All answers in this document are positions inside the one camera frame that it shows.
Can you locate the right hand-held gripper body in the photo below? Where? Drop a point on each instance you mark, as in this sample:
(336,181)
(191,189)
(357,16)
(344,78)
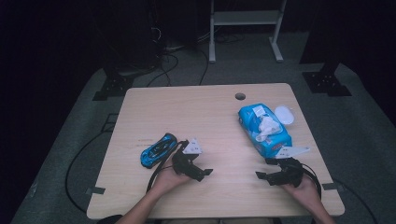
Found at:
(291,172)

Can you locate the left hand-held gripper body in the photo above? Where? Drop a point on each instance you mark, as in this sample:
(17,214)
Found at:
(183,165)

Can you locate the blue wet wipes pack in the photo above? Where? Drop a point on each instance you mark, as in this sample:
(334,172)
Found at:
(280,140)

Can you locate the blue toy car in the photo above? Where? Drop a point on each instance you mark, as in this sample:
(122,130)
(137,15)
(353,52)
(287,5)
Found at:
(155,152)

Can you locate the person's left hand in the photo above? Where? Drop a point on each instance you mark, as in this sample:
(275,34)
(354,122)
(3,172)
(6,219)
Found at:
(168,182)

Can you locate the person's right hand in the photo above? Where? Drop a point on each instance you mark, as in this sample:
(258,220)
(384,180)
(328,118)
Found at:
(303,193)

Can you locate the grey tape strip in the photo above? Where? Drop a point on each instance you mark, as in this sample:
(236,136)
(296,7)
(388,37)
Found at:
(95,190)
(331,186)

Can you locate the dark equipment rack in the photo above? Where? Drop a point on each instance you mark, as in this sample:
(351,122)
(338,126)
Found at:
(134,37)

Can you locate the black stand base plate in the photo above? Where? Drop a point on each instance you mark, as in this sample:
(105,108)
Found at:
(113,87)
(325,82)

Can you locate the white metal stand frame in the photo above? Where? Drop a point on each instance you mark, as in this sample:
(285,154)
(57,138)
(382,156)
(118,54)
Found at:
(246,18)

